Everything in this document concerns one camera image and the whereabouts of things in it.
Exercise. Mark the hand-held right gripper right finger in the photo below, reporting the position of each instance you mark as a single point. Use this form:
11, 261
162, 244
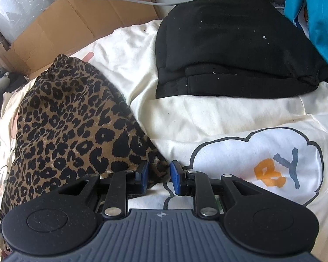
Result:
175, 177

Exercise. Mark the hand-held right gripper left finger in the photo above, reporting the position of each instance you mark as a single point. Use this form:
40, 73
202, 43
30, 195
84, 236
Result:
143, 177

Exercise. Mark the leopard print skirt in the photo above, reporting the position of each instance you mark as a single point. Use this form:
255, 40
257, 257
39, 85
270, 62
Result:
71, 120

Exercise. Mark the cartoon printed bed sheet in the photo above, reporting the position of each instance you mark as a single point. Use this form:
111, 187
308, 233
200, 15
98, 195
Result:
207, 120

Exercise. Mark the folded black garment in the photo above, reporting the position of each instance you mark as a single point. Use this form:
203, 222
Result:
229, 38

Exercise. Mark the black cloth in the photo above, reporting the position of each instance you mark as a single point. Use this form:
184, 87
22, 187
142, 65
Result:
16, 83

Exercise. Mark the flat brown cardboard sheet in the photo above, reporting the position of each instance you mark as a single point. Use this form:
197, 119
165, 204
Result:
71, 19

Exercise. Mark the grey foam board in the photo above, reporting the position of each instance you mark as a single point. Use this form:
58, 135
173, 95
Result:
16, 8

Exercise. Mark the blue patterned blanket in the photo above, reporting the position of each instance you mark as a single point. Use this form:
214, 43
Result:
317, 5

